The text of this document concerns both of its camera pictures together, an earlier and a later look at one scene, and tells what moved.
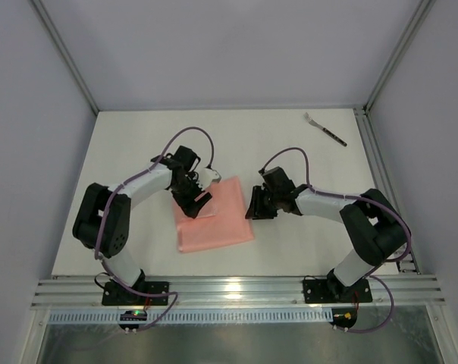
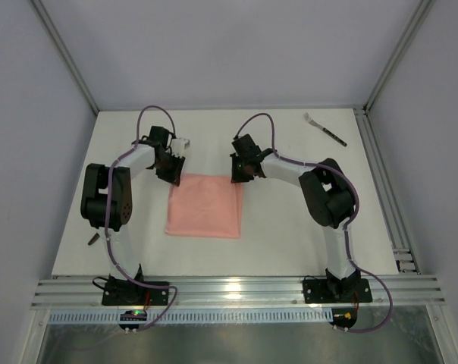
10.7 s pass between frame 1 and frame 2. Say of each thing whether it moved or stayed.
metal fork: stayed
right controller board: stayed
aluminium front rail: stayed
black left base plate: stayed
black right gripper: moved
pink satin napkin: moved
